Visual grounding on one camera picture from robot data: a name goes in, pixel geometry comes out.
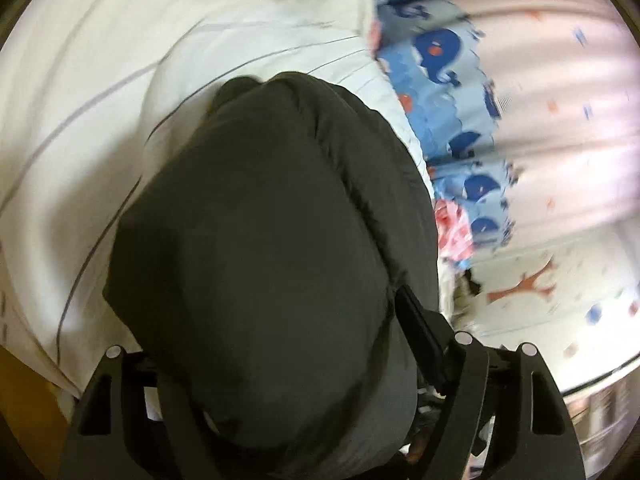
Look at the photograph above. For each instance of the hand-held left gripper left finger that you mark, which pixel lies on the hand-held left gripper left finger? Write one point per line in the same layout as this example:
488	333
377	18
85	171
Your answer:
120	385

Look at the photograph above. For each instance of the white patterned bedsheet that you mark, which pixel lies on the white patterned bedsheet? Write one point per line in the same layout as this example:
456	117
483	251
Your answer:
565	135

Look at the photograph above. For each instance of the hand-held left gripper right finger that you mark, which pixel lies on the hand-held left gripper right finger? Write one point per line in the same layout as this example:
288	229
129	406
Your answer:
425	335

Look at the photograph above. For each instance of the blue whale print blanket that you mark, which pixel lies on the blue whale print blanket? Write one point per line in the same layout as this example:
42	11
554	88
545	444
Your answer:
440	90

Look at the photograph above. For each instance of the black puffer jacket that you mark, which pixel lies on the black puffer jacket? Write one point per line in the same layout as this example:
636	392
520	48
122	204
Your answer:
270	240

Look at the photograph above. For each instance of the pink patterned cloth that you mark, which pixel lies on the pink patterned cloth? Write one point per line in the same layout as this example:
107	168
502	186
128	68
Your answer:
452	230

